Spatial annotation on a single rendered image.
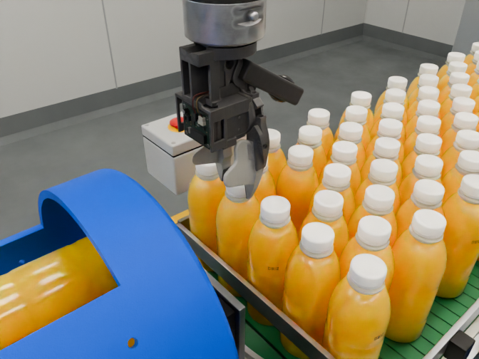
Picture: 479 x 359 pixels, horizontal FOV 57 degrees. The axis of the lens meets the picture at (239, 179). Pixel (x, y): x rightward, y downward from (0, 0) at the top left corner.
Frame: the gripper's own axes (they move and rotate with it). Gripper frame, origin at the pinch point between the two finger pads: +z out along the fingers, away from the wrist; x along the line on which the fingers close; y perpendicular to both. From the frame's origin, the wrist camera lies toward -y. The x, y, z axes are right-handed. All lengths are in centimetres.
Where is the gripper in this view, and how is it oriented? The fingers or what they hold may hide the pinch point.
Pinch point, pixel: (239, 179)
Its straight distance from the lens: 61.6
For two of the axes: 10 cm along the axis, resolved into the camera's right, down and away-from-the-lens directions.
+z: 0.0, 8.3, 5.6
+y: -7.6, 3.6, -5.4
